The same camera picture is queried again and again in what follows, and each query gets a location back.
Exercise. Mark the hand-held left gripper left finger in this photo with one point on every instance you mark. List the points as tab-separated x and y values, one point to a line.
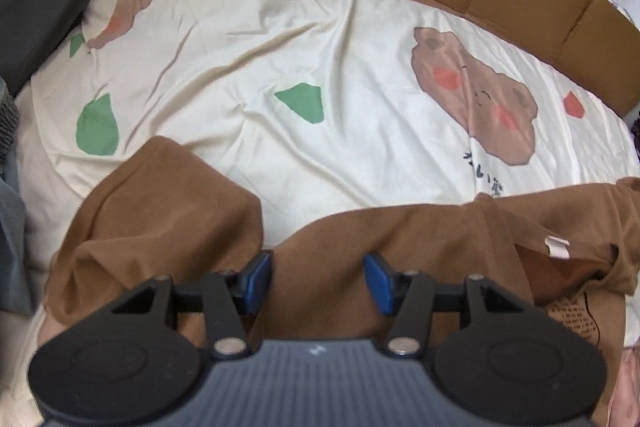
257	279

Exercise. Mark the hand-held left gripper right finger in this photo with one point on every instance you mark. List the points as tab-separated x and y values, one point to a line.
377	282

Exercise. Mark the brown printed t-shirt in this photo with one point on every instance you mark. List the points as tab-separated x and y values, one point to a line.
325	247

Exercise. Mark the cream bear print bed sheet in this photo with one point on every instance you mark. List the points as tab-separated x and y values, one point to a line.
250	72

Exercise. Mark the blue-grey garment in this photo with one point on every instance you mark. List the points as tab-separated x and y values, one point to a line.
15	247

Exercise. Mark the grey ribbed knit garment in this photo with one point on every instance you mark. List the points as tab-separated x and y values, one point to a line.
7	122

